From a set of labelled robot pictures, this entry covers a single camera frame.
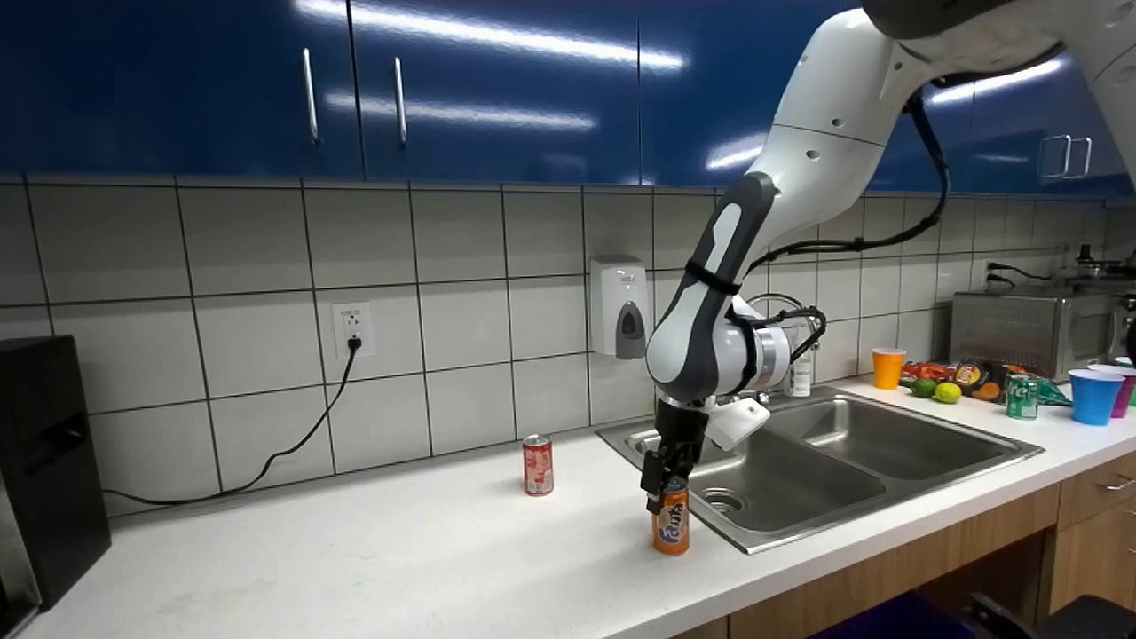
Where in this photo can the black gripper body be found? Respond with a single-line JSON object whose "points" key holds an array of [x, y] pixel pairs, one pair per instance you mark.
{"points": [[681, 431]]}

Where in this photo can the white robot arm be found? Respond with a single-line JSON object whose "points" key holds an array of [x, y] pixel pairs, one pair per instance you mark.
{"points": [[829, 117]]}

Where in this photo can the steel sink drain strainer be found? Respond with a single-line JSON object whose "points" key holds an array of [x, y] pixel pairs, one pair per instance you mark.
{"points": [[725, 498]]}

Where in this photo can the red soda can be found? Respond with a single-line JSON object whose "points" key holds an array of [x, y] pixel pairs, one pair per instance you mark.
{"points": [[536, 468]]}

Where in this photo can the stainless steel double sink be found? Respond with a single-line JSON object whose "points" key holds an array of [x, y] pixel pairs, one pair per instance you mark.
{"points": [[873, 457]]}

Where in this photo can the clear soap pump bottle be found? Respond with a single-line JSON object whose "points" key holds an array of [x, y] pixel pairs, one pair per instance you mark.
{"points": [[802, 379]]}

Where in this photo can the orange plastic cup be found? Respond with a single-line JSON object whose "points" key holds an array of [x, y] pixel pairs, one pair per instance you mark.
{"points": [[889, 369]]}

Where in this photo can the wooden base cabinet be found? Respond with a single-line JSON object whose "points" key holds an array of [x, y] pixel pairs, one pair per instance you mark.
{"points": [[898, 569]]}

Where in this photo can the dark green fruit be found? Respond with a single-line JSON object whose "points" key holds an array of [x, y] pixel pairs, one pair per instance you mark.
{"points": [[924, 388]]}

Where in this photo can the yellow-green lime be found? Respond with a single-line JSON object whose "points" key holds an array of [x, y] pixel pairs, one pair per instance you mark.
{"points": [[945, 391]]}

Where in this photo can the orange fruit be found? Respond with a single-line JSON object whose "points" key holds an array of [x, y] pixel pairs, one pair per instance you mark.
{"points": [[988, 391]]}

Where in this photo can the green glass cup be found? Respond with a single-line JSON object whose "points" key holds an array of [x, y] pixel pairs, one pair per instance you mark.
{"points": [[1024, 394]]}

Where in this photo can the stainless toaster oven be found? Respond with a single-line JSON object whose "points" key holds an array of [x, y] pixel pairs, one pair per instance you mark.
{"points": [[1030, 336]]}

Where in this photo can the blue cabinet door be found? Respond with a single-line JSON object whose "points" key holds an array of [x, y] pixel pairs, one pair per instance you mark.
{"points": [[518, 94], [710, 74], [155, 83]]}

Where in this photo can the blue plastic cup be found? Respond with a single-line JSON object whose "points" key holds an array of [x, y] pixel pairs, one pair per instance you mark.
{"points": [[1093, 398]]}

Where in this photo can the purple plastic cup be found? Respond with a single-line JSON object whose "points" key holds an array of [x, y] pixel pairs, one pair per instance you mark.
{"points": [[1125, 391]]}

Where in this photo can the black coffee maker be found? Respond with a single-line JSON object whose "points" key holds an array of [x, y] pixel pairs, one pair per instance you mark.
{"points": [[47, 472]]}

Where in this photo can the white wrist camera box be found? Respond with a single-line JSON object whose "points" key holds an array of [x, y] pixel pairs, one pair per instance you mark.
{"points": [[739, 425]]}

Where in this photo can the white wall soap dispenser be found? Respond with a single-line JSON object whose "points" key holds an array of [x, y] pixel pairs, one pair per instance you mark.
{"points": [[615, 302]]}

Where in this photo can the white wall outlet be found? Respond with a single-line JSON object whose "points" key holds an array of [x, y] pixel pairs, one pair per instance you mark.
{"points": [[351, 322]]}

